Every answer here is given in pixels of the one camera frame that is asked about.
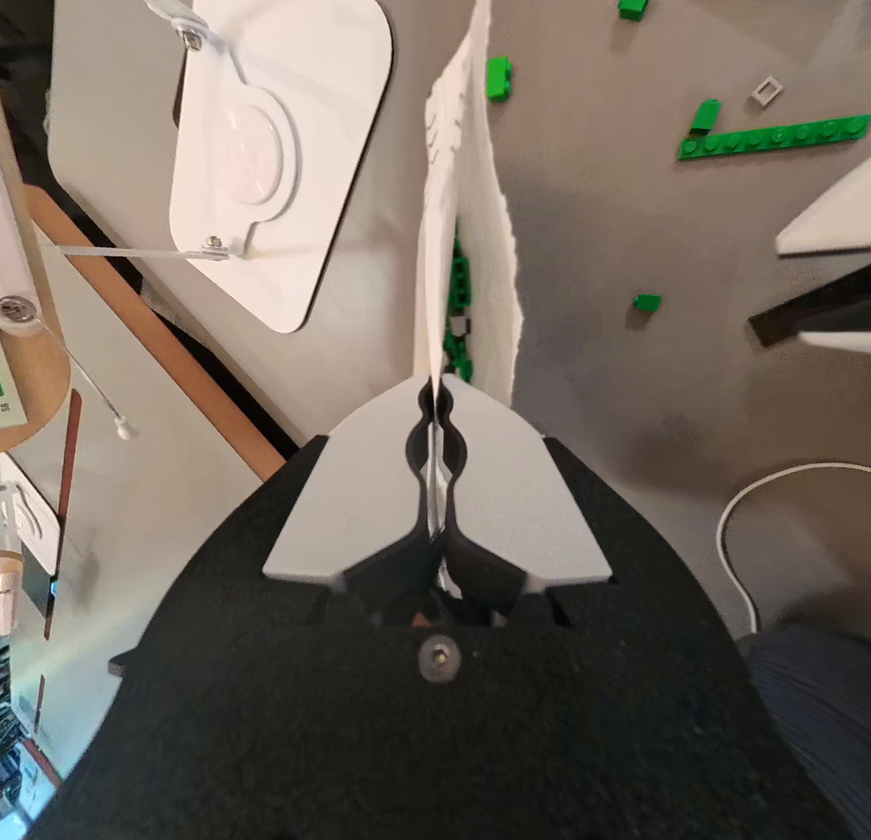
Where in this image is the person's torso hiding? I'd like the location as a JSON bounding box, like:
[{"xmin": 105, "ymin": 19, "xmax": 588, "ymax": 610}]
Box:
[{"xmin": 738, "ymin": 625, "xmax": 871, "ymax": 840}]

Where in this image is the white cable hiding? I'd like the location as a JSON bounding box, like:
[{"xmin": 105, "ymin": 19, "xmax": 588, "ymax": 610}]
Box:
[{"xmin": 716, "ymin": 462, "xmax": 871, "ymax": 633}]

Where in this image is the grey desk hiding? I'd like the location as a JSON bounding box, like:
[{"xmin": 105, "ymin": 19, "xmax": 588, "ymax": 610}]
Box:
[{"xmin": 48, "ymin": 0, "xmax": 871, "ymax": 650}]

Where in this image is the white tipped wire arm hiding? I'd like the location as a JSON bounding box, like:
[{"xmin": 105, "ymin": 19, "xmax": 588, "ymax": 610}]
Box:
[{"xmin": 41, "ymin": 323, "xmax": 139, "ymax": 441}]

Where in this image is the long green plate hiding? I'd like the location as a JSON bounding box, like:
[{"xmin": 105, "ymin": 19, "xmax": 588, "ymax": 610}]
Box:
[{"xmin": 677, "ymin": 114, "xmax": 871, "ymax": 162}]

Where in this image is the white desk with wooden edge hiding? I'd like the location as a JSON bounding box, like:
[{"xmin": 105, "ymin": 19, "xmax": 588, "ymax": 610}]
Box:
[{"xmin": 0, "ymin": 186, "xmax": 287, "ymax": 786}]

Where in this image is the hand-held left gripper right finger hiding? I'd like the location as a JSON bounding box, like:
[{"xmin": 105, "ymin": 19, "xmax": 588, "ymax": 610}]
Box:
[{"xmin": 442, "ymin": 375, "xmax": 613, "ymax": 627}]

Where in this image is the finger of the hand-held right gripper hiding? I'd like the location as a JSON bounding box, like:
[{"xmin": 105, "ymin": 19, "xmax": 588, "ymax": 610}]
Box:
[
  {"xmin": 776, "ymin": 160, "xmax": 871, "ymax": 256},
  {"xmin": 749, "ymin": 262, "xmax": 871, "ymax": 354}
]

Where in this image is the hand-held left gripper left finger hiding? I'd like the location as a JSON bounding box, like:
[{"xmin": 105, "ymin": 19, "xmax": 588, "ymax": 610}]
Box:
[{"xmin": 262, "ymin": 376, "xmax": 436, "ymax": 625}]

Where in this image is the white printed paper bag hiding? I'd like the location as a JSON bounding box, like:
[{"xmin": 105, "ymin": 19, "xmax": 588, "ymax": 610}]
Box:
[{"xmin": 414, "ymin": 0, "xmax": 525, "ymax": 592}]

